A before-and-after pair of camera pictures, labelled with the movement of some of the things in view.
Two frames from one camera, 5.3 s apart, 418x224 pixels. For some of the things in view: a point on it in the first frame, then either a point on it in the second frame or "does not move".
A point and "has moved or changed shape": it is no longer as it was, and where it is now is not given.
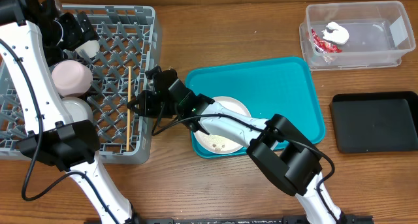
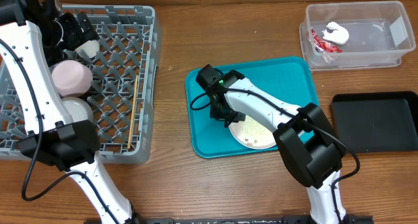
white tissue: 339,36 does not move
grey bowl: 78,109 does not move
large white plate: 216,145 has moved or changed shape
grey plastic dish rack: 128,48 does not move
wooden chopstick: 128,108 has moved or changed shape
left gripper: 77,29 does not move
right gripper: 144,110 to 214,113
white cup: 91,48 does not move
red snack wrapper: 322,46 does not move
